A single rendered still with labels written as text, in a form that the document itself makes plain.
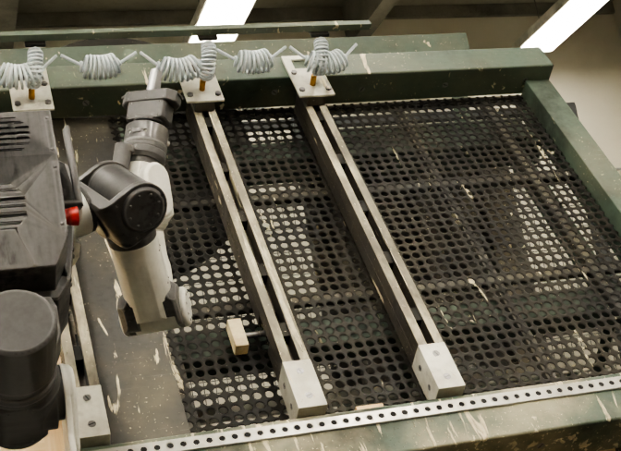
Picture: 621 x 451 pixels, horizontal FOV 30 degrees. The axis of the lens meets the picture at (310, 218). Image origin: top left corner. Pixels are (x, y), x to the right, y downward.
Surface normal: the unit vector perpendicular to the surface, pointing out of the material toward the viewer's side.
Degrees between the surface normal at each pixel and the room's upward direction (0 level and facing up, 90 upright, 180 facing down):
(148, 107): 78
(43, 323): 67
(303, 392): 58
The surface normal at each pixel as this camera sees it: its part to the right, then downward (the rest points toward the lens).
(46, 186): 0.25, -0.43
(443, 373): 0.14, -0.76
